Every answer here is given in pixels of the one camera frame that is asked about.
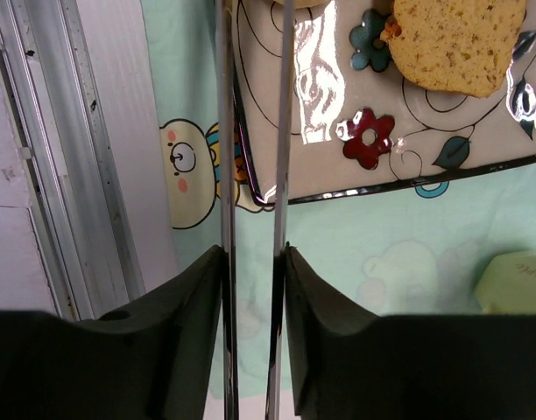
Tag herb bread slice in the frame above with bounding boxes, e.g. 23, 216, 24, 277
380, 0, 526, 98

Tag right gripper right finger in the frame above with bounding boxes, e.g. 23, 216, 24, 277
286, 247, 536, 419

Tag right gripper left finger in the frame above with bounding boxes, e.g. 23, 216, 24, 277
0, 246, 223, 419

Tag mint green placemat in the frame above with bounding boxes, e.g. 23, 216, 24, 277
142, 1, 536, 405

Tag metal tongs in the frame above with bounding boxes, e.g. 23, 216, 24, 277
215, 1, 295, 419

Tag square floral plate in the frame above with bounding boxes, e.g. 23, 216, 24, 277
230, 0, 536, 207

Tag round pale bread roll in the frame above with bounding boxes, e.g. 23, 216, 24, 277
294, 0, 326, 9

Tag pale green mug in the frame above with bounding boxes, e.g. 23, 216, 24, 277
474, 251, 536, 314

